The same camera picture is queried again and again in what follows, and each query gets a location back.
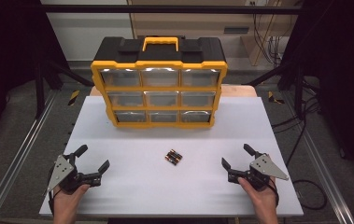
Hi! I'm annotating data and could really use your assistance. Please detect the yellow and black storage organizer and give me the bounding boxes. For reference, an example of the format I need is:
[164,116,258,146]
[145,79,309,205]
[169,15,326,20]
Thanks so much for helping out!
[90,35,229,130]

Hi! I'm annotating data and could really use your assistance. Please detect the bundle of hanging cables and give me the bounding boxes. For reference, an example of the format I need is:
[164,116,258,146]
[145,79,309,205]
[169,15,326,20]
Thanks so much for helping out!
[251,0,286,68]

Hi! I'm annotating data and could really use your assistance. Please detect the yellow and black hazard tape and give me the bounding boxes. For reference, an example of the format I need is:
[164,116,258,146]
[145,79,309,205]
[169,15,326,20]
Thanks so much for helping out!
[67,90,81,106]
[267,91,286,105]

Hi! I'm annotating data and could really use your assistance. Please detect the black metal stand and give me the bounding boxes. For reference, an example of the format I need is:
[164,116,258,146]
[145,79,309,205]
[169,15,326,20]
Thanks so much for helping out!
[34,59,94,119]
[246,60,322,120]

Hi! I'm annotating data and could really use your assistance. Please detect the set of transparent drawers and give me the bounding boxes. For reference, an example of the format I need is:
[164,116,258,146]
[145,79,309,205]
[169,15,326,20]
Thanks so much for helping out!
[99,68,220,123]

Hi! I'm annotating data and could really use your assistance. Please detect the black looped floor cable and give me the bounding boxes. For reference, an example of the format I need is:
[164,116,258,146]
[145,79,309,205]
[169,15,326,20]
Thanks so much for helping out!
[285,124,328,211]

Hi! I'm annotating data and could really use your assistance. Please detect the black floor cables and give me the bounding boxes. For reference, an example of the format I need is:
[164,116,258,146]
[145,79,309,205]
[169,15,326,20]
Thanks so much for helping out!
[271,77,322,134]

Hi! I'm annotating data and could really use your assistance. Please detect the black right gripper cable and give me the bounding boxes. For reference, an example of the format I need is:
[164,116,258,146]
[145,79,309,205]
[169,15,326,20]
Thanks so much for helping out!
[266,175,281,208]

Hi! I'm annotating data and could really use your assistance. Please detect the grey vent plate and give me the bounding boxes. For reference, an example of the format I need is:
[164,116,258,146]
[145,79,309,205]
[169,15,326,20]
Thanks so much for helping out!
[223,26,250,35]

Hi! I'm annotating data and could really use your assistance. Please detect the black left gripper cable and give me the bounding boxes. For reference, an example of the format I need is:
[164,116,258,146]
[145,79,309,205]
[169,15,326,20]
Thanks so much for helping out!
[47,164,64,216]

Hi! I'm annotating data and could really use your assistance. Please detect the black horizontal bar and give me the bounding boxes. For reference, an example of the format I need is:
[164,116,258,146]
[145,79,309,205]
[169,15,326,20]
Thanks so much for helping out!
[38,3,304,16]

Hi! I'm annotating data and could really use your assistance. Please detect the person's left hand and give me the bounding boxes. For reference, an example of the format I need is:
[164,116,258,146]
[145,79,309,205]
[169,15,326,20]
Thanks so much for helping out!
[52,183,91,218]

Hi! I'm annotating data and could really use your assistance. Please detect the black curtain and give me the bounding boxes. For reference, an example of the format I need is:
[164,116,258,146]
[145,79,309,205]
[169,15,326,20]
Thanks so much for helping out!
[0,0,70,150]
[281,0,354,181]

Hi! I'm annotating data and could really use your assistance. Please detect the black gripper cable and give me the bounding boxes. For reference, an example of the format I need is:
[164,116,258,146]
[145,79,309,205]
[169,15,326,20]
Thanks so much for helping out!
[47,164,64,216]
[266,175,281,208]

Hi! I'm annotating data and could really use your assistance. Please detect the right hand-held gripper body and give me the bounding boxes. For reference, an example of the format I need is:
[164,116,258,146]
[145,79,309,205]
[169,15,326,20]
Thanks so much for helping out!
[227,153,290,191]

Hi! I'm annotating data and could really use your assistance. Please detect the person's right hand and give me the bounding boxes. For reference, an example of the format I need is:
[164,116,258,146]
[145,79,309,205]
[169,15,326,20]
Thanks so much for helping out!
[237,176,280,219]

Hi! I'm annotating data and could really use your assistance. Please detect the aluminium frame rail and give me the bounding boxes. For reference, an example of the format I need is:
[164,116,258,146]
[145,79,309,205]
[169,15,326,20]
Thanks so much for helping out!
[0,90,59,224]
[281,91,354,224]

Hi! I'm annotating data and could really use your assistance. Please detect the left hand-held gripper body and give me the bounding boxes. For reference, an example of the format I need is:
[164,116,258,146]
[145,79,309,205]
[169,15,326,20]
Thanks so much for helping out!
[47,152,103,195]

